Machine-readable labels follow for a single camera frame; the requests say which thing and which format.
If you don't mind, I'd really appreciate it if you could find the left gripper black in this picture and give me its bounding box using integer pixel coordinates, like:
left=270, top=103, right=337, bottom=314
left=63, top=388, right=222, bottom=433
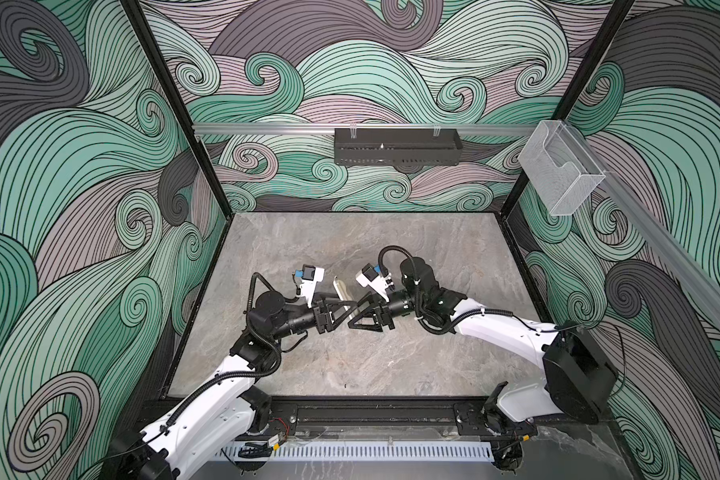
left=269, top=292, right=355, bottom=344

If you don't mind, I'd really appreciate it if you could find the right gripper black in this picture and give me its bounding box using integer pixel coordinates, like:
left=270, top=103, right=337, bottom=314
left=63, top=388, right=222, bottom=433
left=349, top=289, right=428, bottom=334

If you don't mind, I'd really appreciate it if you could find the white remote control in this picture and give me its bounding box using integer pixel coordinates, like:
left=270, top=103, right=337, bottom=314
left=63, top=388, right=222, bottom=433
left=332, top=277, right=353, bottom=301

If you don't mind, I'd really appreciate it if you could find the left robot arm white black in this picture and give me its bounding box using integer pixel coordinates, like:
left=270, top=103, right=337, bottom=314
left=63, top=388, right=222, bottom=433
left=100, top=265, right=357, bottom=479

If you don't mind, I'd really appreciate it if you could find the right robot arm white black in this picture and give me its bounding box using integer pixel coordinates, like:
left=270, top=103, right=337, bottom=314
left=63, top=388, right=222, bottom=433
left=349, top=246, right=618, bottom=424

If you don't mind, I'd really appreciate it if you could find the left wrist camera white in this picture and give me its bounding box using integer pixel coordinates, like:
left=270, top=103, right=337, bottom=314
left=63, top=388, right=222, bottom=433
left=293, top=264, right=325, bottom=307

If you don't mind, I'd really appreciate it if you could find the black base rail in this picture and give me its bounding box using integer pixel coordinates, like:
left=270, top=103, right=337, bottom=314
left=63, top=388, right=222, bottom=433
left=137, top=395, right=577, bottom=442

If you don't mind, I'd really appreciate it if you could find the white slotted cable duct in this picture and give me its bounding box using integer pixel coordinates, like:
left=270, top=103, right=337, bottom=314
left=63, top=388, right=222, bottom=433
left=212, top=441, right=494, bottom=463

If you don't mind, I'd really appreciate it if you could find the black wall tray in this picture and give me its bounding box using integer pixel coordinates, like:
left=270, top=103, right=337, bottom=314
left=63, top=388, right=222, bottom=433
left=333, top=129, right=464, bottom=171

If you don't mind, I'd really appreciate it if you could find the aluminium rail back wall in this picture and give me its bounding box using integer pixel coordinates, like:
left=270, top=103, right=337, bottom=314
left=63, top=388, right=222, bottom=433
left=192, top=122, right=536, bottom=137

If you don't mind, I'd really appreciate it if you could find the aluminium rail wall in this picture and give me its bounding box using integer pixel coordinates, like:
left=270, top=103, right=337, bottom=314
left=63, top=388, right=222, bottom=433
left=571, top=128, right=720, bottom=331
left=192, top=122, right=536, bottom=137

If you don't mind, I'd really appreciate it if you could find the clear plastic wall bin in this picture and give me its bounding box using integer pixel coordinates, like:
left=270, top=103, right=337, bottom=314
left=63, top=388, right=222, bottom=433
left=518, top=120, right=605, bottom=217

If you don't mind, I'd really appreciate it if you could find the aluminium rail right wall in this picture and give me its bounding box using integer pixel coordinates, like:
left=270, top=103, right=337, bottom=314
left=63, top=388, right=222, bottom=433
left=571, top=128, right=720, bottom=331

